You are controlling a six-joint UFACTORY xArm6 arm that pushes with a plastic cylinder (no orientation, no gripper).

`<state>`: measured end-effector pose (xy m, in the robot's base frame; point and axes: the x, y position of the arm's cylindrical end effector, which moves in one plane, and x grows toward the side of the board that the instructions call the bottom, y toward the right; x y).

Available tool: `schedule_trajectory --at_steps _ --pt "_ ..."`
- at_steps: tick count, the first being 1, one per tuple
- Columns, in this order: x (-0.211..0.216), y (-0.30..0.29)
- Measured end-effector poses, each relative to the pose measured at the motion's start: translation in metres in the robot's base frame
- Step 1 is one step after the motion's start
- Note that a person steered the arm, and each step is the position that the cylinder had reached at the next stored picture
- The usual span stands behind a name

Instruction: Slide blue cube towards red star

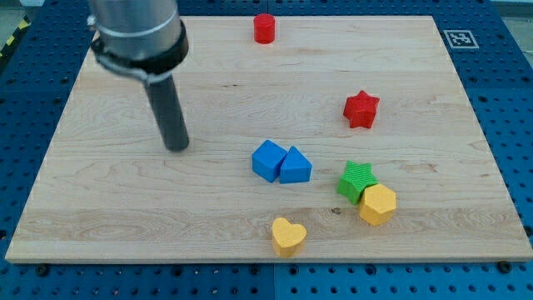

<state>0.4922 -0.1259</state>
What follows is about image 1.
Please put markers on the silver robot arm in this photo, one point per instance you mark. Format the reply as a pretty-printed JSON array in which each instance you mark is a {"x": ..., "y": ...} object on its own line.
[{"x": 140, "y": 39}]

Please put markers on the blue cube block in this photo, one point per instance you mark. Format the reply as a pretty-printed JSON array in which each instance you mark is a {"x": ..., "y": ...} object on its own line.
[{"x": 267, "y": 160}]

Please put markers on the green star block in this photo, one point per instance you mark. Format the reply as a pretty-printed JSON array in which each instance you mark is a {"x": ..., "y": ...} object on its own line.
[{"x": 355, "y": 179}]

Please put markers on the red star block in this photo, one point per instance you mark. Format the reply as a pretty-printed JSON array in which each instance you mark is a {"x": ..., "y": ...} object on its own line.
[{"x": 360, "y": 110}]

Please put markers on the blue triangular prism block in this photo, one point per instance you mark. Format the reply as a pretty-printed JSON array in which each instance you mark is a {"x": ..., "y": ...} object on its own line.
[{"x": 295, "y": 167}]

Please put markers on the wooden board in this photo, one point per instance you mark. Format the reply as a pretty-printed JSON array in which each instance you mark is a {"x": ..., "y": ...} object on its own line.
[{"x": 346, "y": 139}]

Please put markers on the yellow heart block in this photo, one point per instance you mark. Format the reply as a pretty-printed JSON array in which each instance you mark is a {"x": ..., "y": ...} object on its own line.
[{"x": 288, "y": 239}]

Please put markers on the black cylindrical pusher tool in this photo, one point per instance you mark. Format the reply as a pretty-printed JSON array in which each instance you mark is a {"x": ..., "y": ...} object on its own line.
[{"x": 165, "y": 105}]

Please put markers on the yellow hexagon block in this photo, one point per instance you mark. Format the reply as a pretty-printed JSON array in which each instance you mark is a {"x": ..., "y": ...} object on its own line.
[{"x": 378, "y": 204}]

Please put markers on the red cylinder block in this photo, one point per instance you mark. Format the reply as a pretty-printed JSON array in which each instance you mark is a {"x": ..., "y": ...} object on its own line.
[{"x": 264, "y": 28}]

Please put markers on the white fiducial marker tag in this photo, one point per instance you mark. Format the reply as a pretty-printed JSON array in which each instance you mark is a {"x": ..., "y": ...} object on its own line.
[{"x": 460, "y": 39}]

